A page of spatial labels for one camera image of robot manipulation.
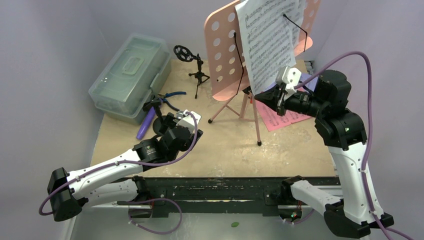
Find purple toy microphone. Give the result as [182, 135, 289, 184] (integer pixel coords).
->
[136, 107, 156, 140]

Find lavender sheet music page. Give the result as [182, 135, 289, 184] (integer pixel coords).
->
[264, 73, 321, 95]

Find pink sheet music page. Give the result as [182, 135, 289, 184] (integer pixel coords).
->
[255, 100, 311, 132]

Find pink music stand tripod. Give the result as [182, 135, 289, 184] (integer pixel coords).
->
[203, 0, 322, 147]

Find white sheet music page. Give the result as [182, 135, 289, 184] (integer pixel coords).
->
[235, 0, 306, 95]

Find black tripod mic stand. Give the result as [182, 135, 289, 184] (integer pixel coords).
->
[173, 44, 211, 100]

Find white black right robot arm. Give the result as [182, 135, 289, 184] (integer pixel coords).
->
[255, 67, 394, 239]

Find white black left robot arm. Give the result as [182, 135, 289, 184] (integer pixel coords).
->
[38, 110, 203, 222]

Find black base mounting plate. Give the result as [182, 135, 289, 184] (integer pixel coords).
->
[115, 177, 339, 219]

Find clear green plastic storage box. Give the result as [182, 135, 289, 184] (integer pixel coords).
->
[88, 33, 171, 125]

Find small green object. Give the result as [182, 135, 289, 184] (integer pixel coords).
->
[230, 222, 240, 228]

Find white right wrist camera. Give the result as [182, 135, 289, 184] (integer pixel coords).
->
[275, 66, 302, 100]

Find blue-handled pliers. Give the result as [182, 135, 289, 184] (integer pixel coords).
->
[157, 91, 187, 112]

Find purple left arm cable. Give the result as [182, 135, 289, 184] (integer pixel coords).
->
[38, 111, 199, 235]

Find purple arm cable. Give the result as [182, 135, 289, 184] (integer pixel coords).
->
[294, 51, 415, 240]
[38, 111, 199, 235]

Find aluminium front frame rail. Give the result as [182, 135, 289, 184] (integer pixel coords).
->
[63, 201, 296, 240]

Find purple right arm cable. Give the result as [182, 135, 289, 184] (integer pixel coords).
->
[294, 51, 415, 240]

